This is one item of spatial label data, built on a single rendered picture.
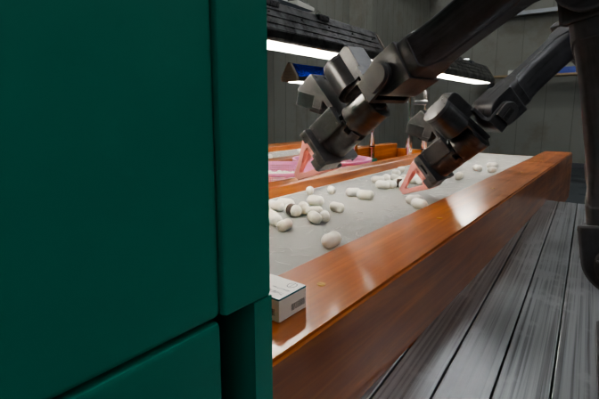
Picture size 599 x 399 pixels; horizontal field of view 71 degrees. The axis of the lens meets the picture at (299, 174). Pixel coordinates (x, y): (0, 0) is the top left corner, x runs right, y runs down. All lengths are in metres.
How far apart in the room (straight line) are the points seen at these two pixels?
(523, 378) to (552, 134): 7.67
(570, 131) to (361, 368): 7.77
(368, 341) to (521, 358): 0.19
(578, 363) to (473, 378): 0.12
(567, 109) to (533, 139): 0.67
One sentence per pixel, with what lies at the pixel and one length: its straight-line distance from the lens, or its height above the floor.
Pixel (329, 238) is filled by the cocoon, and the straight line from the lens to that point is 0.57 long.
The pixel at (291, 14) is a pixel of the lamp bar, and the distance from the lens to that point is 0.78.
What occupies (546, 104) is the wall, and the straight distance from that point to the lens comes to 8.11.
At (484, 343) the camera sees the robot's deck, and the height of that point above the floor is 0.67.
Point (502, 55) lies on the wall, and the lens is 8.25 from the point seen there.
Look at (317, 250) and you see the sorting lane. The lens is 0.58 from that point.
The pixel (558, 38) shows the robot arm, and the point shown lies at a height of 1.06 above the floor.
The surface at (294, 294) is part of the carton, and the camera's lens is 0.35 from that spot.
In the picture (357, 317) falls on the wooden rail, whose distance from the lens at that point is 0.39.
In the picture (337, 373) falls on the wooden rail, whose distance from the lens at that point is 0.38.
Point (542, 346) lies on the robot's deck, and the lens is 0.57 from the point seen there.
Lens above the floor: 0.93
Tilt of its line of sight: 9 degrees down
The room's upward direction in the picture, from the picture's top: straight up
